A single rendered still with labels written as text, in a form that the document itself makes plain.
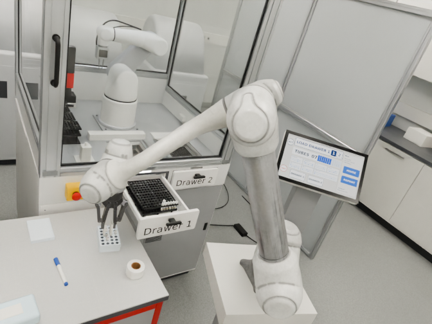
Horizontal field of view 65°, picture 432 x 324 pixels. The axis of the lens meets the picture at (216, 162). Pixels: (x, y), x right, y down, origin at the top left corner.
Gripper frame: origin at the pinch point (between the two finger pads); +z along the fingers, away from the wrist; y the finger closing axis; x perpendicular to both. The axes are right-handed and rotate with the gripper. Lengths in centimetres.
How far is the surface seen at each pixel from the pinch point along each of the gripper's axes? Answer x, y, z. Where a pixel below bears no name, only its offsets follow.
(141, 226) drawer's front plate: 5.3, -12.5, -4.4
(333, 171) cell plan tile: -14, -128, -22
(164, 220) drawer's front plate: 3.5, -22.5, -5.9
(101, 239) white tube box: 1.2, 2.0, 5.1
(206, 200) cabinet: -38, -64, 16
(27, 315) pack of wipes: 33.7, 27.4, 4.3
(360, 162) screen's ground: -13, -144, -30
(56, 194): -23.3, 19.4, -0.4
